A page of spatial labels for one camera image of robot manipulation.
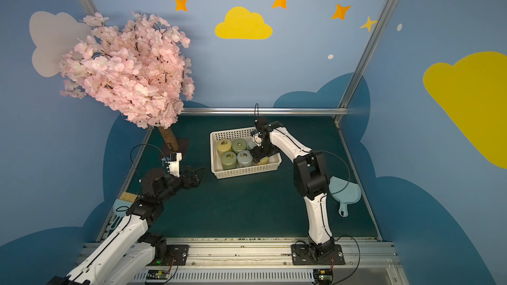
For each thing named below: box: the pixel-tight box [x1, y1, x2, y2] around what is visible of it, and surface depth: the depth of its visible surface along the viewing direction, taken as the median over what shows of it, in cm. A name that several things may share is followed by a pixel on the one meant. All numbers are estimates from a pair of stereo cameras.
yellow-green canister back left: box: [216, 139, 232, 158], surface depth 100 cm
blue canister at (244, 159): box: [236, 150, 254, 168], surface depth 95 cm
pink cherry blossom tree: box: [59, 13, 195, 152], surface depth 66 cm
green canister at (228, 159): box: [220, 151, 238, 171], surface depth 95 cm
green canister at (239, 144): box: [231, 138, 248, 154], surface depth 100 cm
